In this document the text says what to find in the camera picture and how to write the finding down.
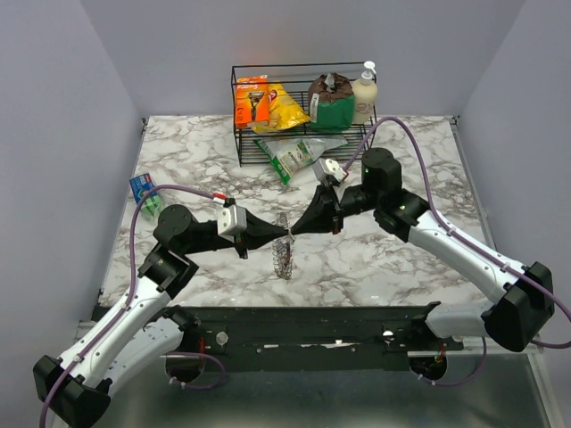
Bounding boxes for aluminium rail frame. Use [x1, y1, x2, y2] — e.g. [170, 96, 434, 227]
[48, 317, 554, 428]

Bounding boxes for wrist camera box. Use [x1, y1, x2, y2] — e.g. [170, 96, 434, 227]
[217, 198, 246, 239]
[312, 158, 348, 186]

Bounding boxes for green white plastic pouch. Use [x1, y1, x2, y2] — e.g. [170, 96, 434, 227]
[254, 136, 347, 185]

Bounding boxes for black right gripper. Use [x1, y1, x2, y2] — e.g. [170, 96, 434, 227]
[291, 183, 381, 235]

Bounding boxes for purple cable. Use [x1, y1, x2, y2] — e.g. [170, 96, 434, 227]
[38, 184, 229, 428]
[342, 115, 571, 387]

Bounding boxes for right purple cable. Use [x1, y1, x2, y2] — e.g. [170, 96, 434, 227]
[342, 115, 571, 387]

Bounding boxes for black wire shelf rack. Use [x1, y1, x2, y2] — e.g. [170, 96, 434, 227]
[231, 62, 378, 168]

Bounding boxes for orange razor package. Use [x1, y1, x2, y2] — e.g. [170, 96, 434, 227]
[234, 75, 269, 129]

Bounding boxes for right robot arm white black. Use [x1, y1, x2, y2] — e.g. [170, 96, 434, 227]
[292, 148, 554, 352]

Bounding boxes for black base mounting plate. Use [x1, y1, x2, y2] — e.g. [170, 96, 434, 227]
[143, 304, 474, 372]

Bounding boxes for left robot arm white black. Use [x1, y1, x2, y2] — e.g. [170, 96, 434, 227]
[33, 202, 288, 427]

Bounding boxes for yellow snack bag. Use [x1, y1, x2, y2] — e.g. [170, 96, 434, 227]
[252, 83, 310, 134]

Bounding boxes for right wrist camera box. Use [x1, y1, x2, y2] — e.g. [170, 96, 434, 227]
[312, 158, 348, 186]

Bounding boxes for cream lotion pump bottle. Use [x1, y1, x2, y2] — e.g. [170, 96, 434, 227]
[352, 61, 377, 125]

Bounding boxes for brown green bag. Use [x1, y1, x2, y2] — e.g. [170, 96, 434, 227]
[308, 72, 355, 134]

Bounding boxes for blue green toothpaste box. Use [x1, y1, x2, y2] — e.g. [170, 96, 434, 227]
[129, 172, 165, 220]

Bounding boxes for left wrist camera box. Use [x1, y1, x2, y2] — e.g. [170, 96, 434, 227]
[217, 198, 246, 239]

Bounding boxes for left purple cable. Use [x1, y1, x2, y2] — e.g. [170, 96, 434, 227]
[38, 184, 229, 428]

